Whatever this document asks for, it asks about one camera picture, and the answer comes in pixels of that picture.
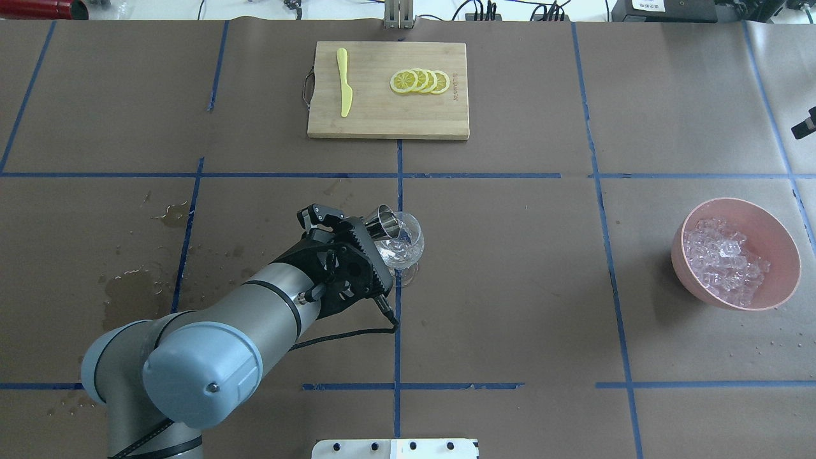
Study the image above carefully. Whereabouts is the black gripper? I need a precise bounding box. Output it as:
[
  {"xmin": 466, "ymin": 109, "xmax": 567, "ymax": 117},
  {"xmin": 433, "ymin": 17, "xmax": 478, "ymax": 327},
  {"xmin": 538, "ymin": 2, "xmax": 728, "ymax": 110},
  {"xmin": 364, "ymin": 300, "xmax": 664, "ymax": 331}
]
[{"xmin": 274, "ymin": 204, "xmax": 394, "ymax": 319}]

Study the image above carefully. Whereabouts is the steel cocktail jigger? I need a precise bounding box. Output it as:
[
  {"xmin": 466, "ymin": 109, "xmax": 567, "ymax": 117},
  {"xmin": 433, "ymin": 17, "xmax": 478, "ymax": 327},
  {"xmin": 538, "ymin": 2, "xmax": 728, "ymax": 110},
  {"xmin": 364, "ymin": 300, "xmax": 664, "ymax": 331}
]
[{"xmin": 363, "ymin": 204, "xmax": 401, "ymax": 241}]

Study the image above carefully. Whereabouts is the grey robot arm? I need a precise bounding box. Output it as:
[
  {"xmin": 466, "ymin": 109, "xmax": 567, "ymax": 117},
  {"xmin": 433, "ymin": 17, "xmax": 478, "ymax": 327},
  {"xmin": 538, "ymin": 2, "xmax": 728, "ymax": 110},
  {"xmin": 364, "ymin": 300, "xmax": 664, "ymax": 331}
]
[{"xmin": 80, "ymin": 204, "xmax": 400, "ymax": 458}]

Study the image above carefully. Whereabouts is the clear wine glass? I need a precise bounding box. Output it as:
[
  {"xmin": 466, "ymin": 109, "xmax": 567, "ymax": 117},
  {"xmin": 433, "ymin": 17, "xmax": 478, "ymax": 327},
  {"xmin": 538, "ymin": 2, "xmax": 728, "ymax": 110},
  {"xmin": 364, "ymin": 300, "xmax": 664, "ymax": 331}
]
[{"xmin": 375, "ymin": 212, "xmax": 425, "ymax": 288}]

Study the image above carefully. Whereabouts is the pile of ice cubes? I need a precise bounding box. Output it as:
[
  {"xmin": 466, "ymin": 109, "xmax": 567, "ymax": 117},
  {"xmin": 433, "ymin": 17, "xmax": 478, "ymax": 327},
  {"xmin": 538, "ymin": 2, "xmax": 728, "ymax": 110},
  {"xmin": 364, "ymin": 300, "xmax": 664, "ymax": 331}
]
[{"xmin": 682, "ymin": 217, "xmax": 771, "ymax": 308}]

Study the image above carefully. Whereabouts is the pink bowl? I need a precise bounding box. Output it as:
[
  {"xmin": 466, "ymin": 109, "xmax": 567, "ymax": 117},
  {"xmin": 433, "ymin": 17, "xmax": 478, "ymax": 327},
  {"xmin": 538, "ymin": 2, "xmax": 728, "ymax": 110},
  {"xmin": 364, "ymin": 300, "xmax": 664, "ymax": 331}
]
[{"xmin": 671, "ymin": 198, "xmax": 801, "ymax": 311}]

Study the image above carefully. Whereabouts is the yellow plastic knife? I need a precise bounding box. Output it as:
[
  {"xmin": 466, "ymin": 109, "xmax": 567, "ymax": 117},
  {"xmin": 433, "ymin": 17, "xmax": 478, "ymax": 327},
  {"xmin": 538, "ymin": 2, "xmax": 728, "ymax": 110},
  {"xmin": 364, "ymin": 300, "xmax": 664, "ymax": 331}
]
[{"xmin": 336, "ymin": 47, "xmax": 353, "ymax": 117}]

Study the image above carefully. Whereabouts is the bamboo cutting board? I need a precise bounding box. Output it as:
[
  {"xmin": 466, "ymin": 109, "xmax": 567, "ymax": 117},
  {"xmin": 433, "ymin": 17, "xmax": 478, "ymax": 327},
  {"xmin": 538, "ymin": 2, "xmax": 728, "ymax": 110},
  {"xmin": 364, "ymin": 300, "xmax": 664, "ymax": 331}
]
[{"xmin": 308, "ymin": 41, "xmax": 471, "ymax": 142}]

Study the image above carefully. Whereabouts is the black box device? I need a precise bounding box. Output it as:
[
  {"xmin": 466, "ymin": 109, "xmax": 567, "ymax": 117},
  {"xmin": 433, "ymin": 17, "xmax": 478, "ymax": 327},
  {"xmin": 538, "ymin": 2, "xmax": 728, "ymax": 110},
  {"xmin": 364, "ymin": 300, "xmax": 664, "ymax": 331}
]
[{"xmin": 610, "ymin": 1, "xmax": 718, "ymax": 24}]

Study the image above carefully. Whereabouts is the red cylinder bottle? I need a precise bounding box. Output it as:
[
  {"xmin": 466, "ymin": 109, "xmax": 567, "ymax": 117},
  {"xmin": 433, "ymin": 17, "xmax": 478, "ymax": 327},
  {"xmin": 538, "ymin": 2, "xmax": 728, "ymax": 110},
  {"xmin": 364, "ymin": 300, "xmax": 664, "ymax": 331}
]
[{"xmin": 1, "ymin": 0, "xmax": 89, "ymax": 20}]

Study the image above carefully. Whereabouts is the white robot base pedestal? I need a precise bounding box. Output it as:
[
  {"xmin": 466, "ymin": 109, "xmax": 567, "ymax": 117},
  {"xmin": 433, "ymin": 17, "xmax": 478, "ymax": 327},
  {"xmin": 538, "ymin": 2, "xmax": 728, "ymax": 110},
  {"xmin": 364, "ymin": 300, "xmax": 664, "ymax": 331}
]
[{"xmin": 311, "ymin": 438, "xmax": 480, "ymax": 458}]

